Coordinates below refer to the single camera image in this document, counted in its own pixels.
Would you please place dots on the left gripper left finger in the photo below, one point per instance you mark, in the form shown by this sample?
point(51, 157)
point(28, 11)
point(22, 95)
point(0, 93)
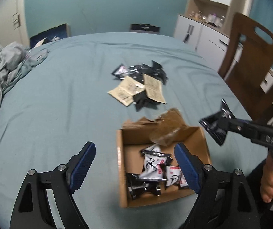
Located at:
point(32, 209)

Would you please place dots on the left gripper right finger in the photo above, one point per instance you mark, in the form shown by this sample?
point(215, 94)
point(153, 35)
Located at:
point(224, 198)

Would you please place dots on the beige snack packet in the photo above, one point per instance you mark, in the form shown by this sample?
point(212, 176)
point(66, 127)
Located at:
point(153, 89)
point(126, 90)

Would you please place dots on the person's right hand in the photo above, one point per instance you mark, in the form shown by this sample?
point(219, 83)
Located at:
point(266, 188)

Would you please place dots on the brown plastic wrap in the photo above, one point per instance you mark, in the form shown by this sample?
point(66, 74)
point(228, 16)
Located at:
point(170, 125)

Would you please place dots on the teal bed sheet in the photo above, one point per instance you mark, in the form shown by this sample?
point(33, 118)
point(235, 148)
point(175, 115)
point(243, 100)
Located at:
point(64, 102)

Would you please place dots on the white snack packet in box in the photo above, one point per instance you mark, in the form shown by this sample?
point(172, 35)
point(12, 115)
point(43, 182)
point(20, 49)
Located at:
point(158, 167)

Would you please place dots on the wooden chair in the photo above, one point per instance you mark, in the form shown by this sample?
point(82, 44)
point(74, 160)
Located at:
point(248, 59)

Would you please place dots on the cardboard box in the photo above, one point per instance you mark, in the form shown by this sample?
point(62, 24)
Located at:
point(133, 137)

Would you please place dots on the pile of black snack packets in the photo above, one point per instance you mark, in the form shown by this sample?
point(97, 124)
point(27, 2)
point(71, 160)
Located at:
point(136, 72)

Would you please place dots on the black snack packets in box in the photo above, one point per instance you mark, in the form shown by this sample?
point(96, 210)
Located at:
point(137, 187)

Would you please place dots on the white cabinet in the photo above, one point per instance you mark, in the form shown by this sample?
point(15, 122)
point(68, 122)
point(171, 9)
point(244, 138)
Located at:
point(205, 25)

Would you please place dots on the black white snack packet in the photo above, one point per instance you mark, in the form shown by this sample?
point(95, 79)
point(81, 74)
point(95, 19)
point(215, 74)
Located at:
point(121, 72)

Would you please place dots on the crumpled grey blanket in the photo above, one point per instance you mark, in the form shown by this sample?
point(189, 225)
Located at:
point(16, 61)

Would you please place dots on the dark blue framed picture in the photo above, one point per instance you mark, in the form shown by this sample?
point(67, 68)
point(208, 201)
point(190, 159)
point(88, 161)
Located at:
point(53, 34)

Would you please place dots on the white door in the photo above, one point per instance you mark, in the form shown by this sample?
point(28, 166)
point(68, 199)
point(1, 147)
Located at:
point(13, 23)

